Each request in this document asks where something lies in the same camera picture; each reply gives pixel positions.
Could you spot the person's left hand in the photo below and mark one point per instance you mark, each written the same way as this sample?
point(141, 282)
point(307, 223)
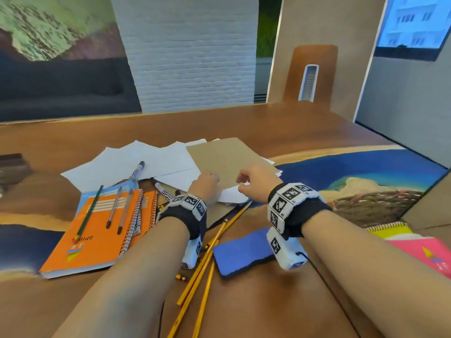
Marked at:
point(206, 188)

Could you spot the person's right hand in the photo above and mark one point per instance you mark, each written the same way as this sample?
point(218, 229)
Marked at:
point(262, 183)

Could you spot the white paper sheet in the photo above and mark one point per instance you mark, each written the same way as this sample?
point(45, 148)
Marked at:
point(179, 181)
point(105, 165)
point(169, 158)

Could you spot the blue eraser block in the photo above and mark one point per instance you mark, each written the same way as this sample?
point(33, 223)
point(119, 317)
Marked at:
point(243, 253)

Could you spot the bunch of yellow pencils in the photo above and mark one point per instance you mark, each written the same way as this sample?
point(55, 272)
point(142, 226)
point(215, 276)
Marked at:
point(201, 278)

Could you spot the woven wicker basket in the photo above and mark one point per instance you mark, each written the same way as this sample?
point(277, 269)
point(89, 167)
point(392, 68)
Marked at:
point(373, 207)

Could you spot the green pencil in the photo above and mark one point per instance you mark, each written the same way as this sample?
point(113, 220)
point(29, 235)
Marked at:
point(88, 214)

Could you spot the yellow notebook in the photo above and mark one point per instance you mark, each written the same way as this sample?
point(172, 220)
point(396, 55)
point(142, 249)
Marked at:
point(391, 230)

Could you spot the pink spiral notebook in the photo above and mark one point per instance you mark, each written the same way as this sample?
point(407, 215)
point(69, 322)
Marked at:
point(423, 253)

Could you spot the person's right forearm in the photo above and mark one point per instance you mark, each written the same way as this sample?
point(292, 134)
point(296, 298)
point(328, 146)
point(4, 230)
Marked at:
point(380, 278)

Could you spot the person's left forearm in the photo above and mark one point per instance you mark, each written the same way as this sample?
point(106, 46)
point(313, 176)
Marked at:
point(130, 285)

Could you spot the black left wrist marker band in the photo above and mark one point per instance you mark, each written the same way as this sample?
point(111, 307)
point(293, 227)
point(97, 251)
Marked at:
point(183, 218)

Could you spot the black wrist marker band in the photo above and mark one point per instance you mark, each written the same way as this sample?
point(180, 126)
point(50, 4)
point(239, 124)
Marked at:
point(306, 214)
point(183, 218)

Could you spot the black right wrist marker band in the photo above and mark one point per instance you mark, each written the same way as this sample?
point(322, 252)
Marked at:
point(306, 214)

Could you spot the brown wooden chair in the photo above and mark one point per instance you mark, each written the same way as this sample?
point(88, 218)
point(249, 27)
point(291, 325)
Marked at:
point(327, 73)

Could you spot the dark sofa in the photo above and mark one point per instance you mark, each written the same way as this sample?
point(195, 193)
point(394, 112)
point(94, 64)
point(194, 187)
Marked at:
point(70, 87)

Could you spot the brown metal-framed board panel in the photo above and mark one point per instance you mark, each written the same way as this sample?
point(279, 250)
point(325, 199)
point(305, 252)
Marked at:
point(334, 21)

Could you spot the dark wooden box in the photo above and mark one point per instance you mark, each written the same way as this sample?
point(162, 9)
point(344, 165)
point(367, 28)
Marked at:
point(14, 168)

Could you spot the window with building view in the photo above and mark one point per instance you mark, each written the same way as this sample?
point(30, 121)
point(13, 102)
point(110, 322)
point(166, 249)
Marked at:
point(415, 24)

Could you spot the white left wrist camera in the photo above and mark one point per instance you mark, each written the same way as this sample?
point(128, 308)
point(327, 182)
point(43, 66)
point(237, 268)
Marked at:
point(192, 251)

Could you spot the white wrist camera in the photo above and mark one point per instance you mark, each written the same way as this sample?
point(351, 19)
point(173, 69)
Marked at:
point(285, 249)
point(192, 251)

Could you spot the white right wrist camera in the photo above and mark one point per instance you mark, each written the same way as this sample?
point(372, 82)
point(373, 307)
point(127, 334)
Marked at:
point(285, 249)

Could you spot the green foliage wall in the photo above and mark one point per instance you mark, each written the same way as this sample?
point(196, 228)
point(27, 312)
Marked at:
point(267, 28)

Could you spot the large abstract wall painting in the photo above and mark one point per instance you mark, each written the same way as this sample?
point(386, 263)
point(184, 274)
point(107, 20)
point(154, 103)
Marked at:
point(53, 24)

